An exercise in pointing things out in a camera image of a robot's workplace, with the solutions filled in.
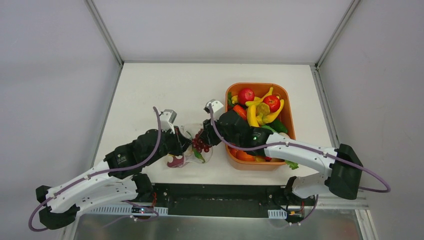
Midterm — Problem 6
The red apple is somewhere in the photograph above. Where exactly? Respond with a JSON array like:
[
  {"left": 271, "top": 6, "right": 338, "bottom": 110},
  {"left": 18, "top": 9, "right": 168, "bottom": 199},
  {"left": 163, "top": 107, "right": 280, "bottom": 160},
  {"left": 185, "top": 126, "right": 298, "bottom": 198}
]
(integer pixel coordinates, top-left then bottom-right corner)
[{"left": 237, "top": 88, "right": 255, "bottom": 105}]

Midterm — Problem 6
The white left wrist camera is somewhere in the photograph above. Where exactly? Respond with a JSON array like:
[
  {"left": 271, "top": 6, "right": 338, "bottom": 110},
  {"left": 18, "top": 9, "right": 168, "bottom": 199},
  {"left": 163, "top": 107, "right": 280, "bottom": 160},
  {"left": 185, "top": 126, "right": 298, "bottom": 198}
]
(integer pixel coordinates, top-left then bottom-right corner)
[{"left": 159, "top": 109, "right": 177, "bottom": 134}]

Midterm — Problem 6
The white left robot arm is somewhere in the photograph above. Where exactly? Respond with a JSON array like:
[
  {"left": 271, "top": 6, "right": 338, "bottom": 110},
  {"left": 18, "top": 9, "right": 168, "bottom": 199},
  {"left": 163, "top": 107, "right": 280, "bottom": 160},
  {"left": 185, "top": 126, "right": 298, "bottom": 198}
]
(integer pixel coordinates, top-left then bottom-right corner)
[{"left": 36, "top": 127, "right": 192, "bottom": 230}]

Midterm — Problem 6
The orange plastic bin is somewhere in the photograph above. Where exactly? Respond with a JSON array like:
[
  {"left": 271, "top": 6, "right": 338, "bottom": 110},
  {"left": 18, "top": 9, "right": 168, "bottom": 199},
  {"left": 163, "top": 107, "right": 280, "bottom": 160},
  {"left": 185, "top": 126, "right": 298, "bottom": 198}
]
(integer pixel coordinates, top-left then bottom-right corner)
[{"left": 225, "top": 82, "right": 296, "bottom": 171}]

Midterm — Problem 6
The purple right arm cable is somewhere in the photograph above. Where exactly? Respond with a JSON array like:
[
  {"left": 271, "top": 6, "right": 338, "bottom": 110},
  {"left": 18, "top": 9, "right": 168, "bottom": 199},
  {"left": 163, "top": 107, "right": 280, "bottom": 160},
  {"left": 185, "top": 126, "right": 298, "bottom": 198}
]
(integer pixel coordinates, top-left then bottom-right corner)
[{"left": 207, "top": 103, "right": 392, "bottom": 194}]

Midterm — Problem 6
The clear zip top bag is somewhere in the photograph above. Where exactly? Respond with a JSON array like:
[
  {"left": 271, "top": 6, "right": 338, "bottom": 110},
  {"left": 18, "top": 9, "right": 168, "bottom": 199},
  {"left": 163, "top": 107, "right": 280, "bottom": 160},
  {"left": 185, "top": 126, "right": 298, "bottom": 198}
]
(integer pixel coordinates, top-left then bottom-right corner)
[{"left": 166, "top": 123, "right": 213, "bottom": 168}]

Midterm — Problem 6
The yellow chili pepper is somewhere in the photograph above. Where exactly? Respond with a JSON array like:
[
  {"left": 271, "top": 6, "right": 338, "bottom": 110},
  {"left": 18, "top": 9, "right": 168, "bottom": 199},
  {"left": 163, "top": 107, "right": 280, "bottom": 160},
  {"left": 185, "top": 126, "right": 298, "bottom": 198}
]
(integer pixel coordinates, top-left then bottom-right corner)
[{"left": 246, "top": 104, "right": 260, "bottom": 127}]

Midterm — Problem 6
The yellow banana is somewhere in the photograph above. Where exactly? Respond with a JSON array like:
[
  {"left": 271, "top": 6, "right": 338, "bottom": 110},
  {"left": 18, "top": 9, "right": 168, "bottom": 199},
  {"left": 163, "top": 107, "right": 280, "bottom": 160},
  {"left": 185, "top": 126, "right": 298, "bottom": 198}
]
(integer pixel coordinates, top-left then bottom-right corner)
[{"left": 245, "top": 87, "right": 274, "bottom": 107}]

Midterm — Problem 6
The long green chili pepper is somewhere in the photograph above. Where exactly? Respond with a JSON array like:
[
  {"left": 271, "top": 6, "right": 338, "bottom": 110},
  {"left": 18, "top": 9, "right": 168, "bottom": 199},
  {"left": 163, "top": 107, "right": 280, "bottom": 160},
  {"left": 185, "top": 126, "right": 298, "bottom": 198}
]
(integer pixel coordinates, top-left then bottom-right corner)
[{"left": 186, "top": 131, "right": 210, "bottom": 164}]

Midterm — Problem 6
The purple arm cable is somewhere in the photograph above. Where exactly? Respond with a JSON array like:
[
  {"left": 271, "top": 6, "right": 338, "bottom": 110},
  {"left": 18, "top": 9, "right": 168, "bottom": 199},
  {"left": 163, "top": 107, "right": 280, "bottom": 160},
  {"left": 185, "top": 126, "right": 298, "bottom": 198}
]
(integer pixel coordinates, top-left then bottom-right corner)
[
  {"left": 207, "top": 103, "right": 392, "bottom": 194},
  {"left": 28, "top": 106, "right": 163, "bottom": 233}
]

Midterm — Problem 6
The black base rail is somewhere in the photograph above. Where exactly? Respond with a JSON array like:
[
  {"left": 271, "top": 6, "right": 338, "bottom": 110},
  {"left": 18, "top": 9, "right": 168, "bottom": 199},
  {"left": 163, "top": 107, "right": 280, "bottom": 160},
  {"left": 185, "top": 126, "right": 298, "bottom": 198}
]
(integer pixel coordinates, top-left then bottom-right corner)
[{"left": 133, "top": 183, "right": 316, "bottom": 218}]

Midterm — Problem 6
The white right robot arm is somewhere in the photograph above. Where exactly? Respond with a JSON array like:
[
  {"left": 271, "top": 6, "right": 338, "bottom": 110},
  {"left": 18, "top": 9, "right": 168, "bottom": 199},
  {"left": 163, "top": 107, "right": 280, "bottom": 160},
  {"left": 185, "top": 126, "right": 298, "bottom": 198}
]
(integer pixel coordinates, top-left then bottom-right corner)
[{"left": 201, "top": 109, "right": 363, "bottom": 205}]

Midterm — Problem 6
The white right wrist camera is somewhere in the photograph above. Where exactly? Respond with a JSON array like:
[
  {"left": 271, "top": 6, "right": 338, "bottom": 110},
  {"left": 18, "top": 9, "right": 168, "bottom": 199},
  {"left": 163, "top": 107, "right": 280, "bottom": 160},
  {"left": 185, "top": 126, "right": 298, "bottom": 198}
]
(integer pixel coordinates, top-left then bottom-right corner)
[{"left": 204, "top": 99, "right": 225, "bottom": 121}]

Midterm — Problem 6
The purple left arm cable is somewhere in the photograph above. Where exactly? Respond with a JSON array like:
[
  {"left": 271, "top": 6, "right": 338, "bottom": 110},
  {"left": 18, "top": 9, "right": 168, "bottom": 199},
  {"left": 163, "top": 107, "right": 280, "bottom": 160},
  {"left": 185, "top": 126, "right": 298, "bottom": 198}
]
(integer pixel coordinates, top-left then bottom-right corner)
[{"left": 28, "top": 106, "right": 163, "bottom": 233}]

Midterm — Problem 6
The green avocado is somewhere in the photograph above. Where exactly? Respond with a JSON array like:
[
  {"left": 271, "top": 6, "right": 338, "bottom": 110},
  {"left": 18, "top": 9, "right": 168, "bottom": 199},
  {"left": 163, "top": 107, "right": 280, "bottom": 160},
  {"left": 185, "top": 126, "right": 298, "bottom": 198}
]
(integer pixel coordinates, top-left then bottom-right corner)
[{"left": 267, "top": 118, "right": 289, "bottom": 134}]

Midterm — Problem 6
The dark grape bunch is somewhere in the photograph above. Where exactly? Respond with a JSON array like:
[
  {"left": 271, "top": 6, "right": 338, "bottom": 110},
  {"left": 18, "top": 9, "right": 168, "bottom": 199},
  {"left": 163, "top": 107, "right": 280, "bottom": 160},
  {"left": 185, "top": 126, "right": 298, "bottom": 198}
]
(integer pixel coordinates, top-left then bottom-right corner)
[{"left": 192, "top": 132, "right": 211, "bottom": 153}]

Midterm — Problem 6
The orange tangerine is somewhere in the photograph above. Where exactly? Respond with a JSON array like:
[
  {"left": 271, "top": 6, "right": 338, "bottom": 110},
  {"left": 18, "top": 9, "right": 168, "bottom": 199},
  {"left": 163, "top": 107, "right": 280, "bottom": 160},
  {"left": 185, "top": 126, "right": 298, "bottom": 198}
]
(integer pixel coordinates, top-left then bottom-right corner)
[{"left": 235, "top": 150, "right": 256, "bottom": 162}]

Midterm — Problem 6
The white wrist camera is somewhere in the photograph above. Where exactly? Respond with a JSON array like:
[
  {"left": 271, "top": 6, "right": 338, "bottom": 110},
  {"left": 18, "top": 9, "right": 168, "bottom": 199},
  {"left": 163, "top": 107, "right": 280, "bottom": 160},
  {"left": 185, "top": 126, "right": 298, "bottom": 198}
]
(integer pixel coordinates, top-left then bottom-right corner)
[
  {"left": 159, "top": 109, "right": 177, "bottom": 134},
  {"left": 204, "top": 99, "right": 225, "bottom": 121}
]

